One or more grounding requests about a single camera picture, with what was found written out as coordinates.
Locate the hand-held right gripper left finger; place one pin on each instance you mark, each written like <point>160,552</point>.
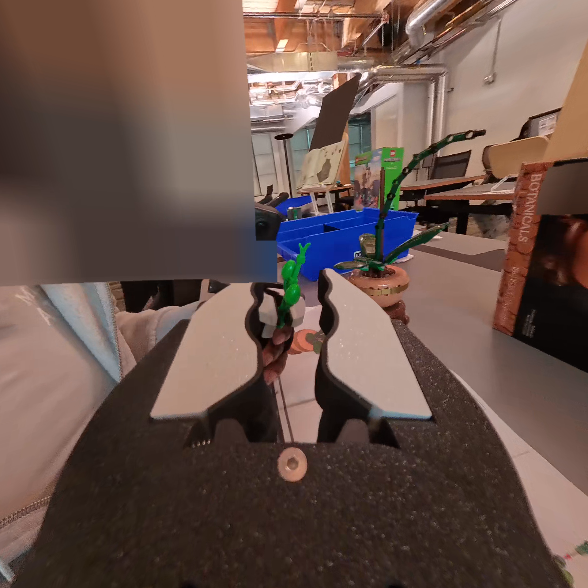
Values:
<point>211,358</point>

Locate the black mesh office chair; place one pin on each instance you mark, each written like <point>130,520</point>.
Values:
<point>452,165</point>

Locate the toy brick potted plant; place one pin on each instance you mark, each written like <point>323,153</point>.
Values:
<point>381,285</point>

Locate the wooden top office desk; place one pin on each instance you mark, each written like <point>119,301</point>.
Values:
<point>459,195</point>

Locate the black white handheld tool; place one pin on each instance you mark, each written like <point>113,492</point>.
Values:
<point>275,200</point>

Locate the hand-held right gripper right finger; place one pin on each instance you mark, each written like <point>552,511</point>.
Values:
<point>372,358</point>

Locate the person's left hand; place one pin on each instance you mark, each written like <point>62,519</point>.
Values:
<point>278,353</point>

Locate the open instruction booklet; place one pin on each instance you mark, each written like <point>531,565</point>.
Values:
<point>298,413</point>

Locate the grey desk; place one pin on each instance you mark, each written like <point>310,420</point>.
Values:
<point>459,298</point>

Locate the green toy flower stem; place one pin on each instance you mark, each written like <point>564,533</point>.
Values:
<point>292,294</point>

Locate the green toy set box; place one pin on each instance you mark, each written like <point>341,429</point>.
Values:
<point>393,165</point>

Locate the person's left forearm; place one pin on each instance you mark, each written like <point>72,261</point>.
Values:
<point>151,326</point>

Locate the blue storage bin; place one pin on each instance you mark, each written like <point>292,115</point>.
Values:
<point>285,205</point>
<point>340,248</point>

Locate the open book on easel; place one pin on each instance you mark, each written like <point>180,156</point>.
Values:
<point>324,167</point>

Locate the black floor lamp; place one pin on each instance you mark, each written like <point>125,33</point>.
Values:
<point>285,136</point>

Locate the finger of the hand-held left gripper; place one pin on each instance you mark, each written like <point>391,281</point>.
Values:
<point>268,317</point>
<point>296,314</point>

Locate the black orchid print box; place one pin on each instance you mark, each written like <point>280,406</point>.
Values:
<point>551,298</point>

